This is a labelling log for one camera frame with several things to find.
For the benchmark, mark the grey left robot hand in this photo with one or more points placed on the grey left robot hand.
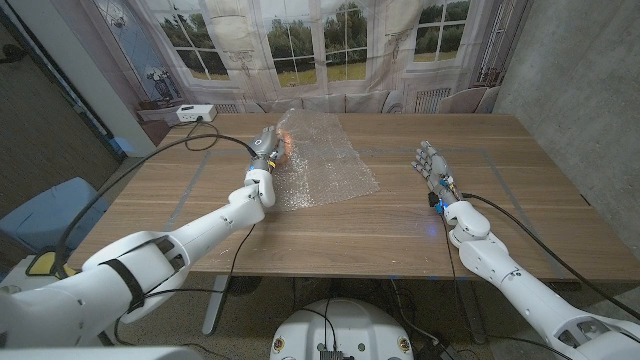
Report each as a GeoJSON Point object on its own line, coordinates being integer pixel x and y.
{"type": "Point", "coordinates": [264, 147]}

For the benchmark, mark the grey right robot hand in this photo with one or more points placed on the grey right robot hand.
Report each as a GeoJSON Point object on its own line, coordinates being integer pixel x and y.
{"type": "Point", "coordinates": [437, 172]}

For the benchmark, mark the small orange basketball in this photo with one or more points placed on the small orange basketball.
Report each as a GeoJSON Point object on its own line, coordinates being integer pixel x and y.
{"type": "Point", "coordinates": [284, 136]}

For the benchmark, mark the clear bubble wrap sheet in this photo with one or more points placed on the clear bubble wrap sheet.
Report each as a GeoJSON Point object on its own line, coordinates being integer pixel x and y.
{"type": "Point", "coordinates": [325, 165]}

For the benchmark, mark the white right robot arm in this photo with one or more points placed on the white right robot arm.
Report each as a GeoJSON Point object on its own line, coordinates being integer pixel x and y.
{"type": "Point", "coordinates": [525, 295]}

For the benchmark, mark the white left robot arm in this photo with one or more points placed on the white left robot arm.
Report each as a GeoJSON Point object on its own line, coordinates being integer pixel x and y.
{"type": "Point", "coordinates": [165, 260]}

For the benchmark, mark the white power strip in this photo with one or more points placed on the white power strip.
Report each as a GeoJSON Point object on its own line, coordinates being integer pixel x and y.
{"type": "Point", "coordinates": [195, 113]}

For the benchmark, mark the black power adapter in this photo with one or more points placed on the black power adapter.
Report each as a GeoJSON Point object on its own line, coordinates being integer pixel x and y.
{"type": "Point", "coordinates": [440, 351]}

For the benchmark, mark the printed window backdrop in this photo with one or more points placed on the printed window backdrop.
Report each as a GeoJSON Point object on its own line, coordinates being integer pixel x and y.
{"type": "Point", "coordinates": [300, 50]}

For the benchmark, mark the black round floor fan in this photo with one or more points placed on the black round floor fan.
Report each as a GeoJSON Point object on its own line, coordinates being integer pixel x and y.
{"type": "Point", "coordinates": [245, 285]}

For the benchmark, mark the grey table leg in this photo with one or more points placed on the grey table leg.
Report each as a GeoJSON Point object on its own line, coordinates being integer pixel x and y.
{"type": "Point", "coordinates": [472, 312]}
{"type": "Point", "coordinates": [214, 305]}

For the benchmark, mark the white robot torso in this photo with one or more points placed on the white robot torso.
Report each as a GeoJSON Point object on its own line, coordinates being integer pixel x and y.
{"type": "Point", "coordinates": [342, 330]}

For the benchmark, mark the blue grey seat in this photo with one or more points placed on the blue grey seat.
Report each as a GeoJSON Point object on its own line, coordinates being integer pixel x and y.
{"type": "Point", "coordinates": [45, 217]}

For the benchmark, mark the yellow and black floor item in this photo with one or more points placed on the yellow and black floor item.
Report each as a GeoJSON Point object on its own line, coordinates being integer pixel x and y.
{"type": "Point", "coordinates": [42, 263]}

